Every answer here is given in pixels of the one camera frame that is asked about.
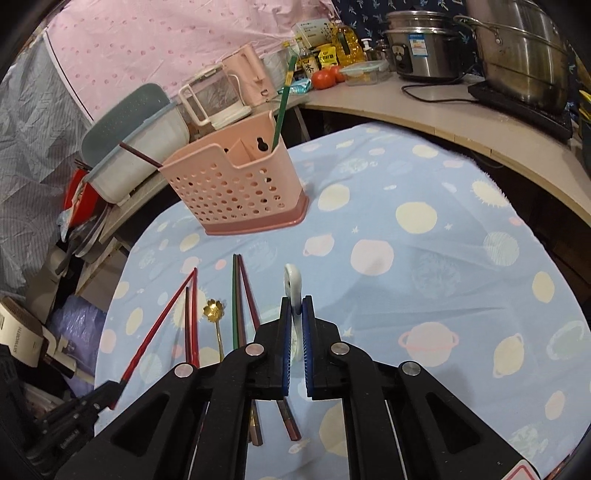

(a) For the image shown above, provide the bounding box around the pink perforated utensil basket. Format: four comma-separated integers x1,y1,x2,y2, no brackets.
158,110,309,237

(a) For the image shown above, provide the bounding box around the yellow cooking oil bottle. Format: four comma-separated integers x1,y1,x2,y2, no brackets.
333,24,365,66

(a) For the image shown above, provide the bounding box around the green and white box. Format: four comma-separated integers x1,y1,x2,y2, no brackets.
295,19,335,47

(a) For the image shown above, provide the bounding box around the black power cable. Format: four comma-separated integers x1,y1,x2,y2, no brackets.
401,74,476,101

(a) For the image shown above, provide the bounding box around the white appliance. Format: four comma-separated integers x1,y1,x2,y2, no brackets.
0,295,77,379

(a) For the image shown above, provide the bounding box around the pink dotted cloth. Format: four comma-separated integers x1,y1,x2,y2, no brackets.
46,0,342,125

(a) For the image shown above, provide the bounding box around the large steel steamer pot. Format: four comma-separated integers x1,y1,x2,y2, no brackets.
455,0,571,112

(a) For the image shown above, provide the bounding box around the dark sauce bottle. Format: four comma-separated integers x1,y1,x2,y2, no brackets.
299,46,320,80

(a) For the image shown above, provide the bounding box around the pink electric kettle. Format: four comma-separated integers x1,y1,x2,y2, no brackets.
222,45,274,106

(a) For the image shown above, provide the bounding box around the red bowl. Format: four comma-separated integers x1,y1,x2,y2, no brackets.
65,168,100,222

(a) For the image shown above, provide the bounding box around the green chopstick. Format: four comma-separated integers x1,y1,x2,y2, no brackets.
271,53,298,151
232,254,241,350

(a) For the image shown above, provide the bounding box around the black induction cooker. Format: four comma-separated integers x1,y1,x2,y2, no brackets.
467,80,573,141

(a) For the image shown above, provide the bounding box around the brown chopstick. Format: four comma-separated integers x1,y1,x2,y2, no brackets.
238,255,302,441
235,258,265,447

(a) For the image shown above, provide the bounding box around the white and grey dish drainer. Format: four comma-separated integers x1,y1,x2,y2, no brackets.
81,83,191,205

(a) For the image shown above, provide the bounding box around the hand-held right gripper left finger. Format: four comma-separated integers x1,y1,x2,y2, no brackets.
55,296,293,480

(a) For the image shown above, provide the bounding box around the dark red chopstick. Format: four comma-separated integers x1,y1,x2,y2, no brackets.
119,142,163,168

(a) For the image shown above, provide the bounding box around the steel rice cooker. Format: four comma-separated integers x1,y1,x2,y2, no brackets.
385,10,467,81

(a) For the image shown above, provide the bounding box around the white glass kettle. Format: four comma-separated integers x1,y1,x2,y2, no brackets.
179,65,252,131

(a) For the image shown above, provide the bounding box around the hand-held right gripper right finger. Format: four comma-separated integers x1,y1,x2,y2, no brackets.
302,296,541,480

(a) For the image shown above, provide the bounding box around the glass food container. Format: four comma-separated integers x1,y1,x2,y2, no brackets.
340,60,390,87

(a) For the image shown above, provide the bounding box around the purple plastic bag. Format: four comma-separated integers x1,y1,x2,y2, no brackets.
48,295,109,384

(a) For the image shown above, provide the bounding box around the blue planet print tablecloth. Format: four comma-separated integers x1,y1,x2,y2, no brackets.
95,122,578,480

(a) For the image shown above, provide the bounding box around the light wooden counter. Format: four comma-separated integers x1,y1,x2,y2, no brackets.
300,74,591,232

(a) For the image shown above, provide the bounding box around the grey patterned cloth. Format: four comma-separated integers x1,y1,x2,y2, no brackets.
0,28,93,296

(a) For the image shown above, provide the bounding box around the yellow seasoning packet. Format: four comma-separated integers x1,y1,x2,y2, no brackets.
316,44,340,70

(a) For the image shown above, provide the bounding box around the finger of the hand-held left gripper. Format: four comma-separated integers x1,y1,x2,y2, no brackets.
82,381,124,417

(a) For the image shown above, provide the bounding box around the gold flower spoon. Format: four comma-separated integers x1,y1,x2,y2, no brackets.
203,299,227,363

